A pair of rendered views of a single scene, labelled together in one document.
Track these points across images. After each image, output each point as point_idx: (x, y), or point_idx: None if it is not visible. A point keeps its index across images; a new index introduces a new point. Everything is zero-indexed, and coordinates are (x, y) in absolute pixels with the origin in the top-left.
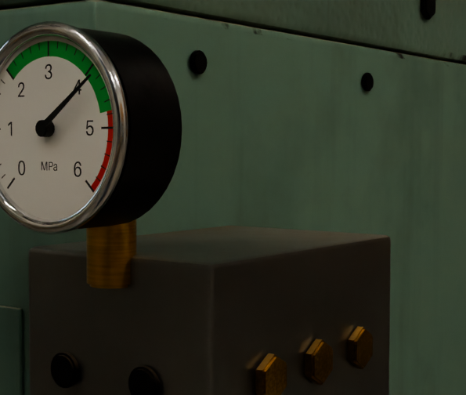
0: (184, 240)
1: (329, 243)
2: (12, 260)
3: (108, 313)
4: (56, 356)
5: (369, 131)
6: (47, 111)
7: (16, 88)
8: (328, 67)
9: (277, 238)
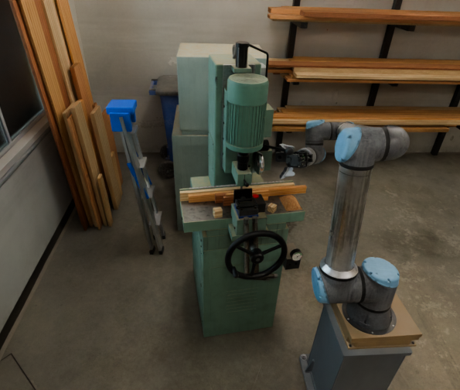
0: (288, 251)
1: (295, 248)
2: (276, 257)
3: (293, 261)
4: (289, 264)
5: None
6: (297, 255)
7: (294, 254)
8: None
9: (291, 248)
